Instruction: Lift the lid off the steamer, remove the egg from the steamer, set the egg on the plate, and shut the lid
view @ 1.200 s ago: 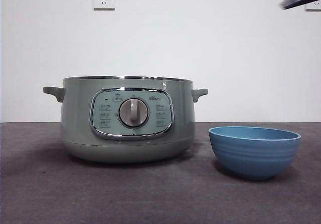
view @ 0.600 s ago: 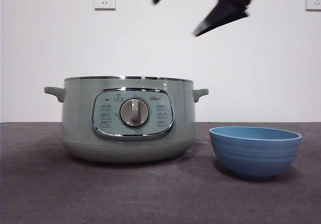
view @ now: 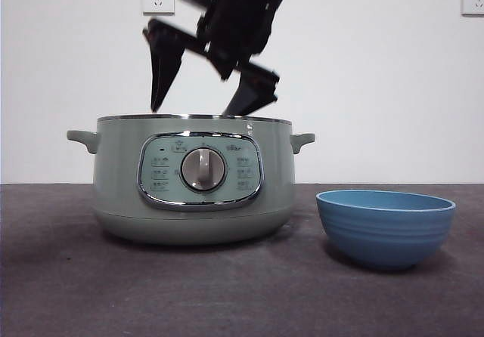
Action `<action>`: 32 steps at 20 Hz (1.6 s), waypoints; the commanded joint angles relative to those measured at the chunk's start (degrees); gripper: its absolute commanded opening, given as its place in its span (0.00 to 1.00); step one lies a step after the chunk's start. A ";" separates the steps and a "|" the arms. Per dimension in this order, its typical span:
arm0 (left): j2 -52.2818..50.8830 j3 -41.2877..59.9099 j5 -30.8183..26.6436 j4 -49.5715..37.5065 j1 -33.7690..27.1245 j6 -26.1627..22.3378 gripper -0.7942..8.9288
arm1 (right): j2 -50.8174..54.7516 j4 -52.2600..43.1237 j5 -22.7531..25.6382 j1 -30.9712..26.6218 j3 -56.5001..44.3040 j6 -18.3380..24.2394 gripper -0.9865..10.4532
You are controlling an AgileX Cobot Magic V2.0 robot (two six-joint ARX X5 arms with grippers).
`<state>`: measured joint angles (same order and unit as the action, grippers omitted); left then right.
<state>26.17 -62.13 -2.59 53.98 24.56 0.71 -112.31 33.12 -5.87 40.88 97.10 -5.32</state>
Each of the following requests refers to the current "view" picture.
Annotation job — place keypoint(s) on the blue ribbed bowl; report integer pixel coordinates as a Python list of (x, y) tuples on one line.
[(385, 235)]

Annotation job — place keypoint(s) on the pale green electric steamer pot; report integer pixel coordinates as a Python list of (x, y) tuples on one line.
[(117, 186)]

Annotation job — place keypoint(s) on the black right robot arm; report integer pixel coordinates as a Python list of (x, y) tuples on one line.
[(242, 19)]

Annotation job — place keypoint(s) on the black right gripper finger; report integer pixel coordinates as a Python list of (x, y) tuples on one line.
[(162, 57), (253, 91)]

